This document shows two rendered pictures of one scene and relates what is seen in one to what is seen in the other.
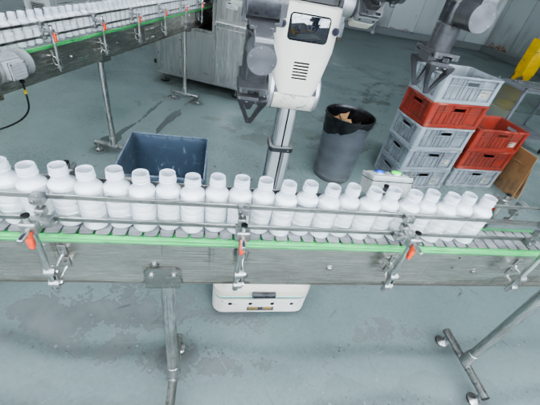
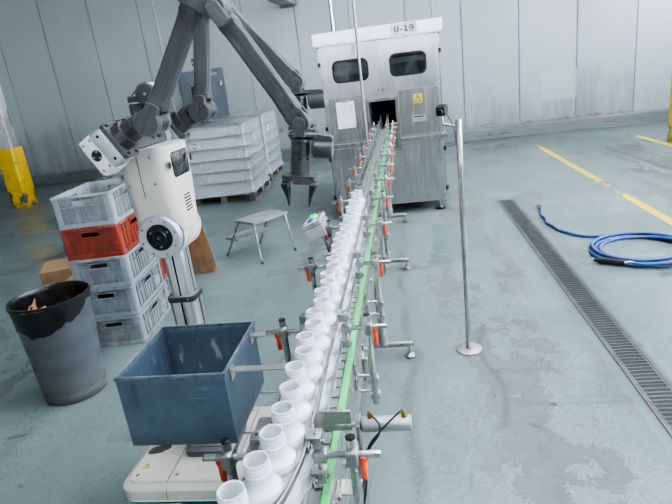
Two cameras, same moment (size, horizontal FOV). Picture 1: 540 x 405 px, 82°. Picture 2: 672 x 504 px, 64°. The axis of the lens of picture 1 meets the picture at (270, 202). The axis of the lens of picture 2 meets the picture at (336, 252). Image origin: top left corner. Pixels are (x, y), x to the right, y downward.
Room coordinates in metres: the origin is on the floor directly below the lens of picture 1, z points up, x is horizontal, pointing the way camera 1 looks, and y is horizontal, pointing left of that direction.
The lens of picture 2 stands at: (0.03, 1.59, 1.65)
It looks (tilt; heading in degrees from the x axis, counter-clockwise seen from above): 18 degrees down; 292
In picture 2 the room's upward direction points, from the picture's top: 7 degrees counter-clockwise
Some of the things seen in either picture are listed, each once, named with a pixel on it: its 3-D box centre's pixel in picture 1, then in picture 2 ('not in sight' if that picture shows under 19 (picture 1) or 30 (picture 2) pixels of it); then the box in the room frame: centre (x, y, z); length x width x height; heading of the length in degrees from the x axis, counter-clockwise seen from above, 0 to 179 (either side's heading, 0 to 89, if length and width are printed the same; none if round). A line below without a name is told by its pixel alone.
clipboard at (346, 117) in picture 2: not in sight; (346, 114); (2.12, -4.38, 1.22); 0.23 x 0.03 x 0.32; 13
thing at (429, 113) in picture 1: (442, 108); (109, 230); (2.98, -1.38, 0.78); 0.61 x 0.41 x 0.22; 110
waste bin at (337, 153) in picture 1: (340, 145); (63, 343); (2.72, -0.54, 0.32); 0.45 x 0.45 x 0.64
